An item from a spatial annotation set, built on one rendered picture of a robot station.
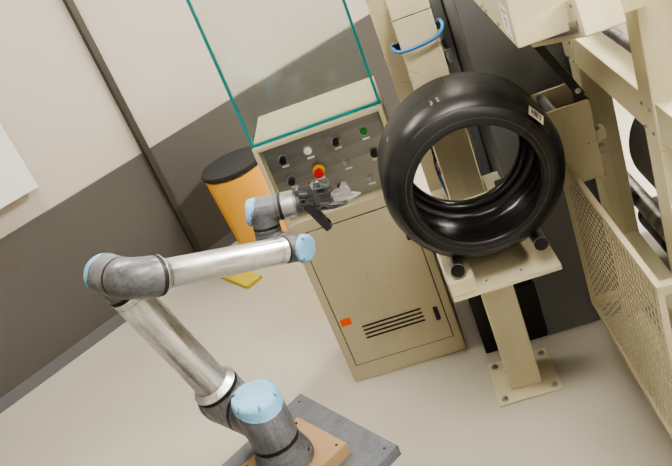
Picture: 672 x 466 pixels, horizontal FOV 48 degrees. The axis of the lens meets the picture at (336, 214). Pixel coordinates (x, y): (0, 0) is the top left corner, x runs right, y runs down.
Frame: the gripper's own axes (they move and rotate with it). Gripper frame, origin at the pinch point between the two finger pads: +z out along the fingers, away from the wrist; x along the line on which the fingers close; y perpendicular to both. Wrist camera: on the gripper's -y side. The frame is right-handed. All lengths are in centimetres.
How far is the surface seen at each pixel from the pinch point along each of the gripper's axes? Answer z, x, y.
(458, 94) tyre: 36.0, -7.1, 29.8
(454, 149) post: 36.1, 24.9, -1.8
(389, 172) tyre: 11.5, -9.2, 10.3
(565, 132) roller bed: 73, 18, -1
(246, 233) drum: -82, 205, -110
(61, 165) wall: -176, 198, -38
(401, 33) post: 25, 25, 43
